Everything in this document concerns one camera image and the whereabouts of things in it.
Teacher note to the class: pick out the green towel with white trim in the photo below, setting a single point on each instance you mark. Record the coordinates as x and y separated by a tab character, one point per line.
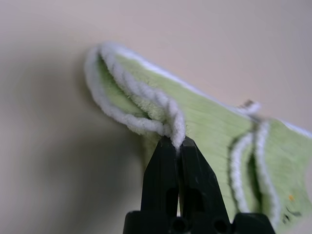
207	117

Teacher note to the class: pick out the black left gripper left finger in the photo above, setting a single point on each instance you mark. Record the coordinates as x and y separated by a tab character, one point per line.
158	175

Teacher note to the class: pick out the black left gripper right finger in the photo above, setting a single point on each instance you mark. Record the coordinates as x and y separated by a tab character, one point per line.
200	180

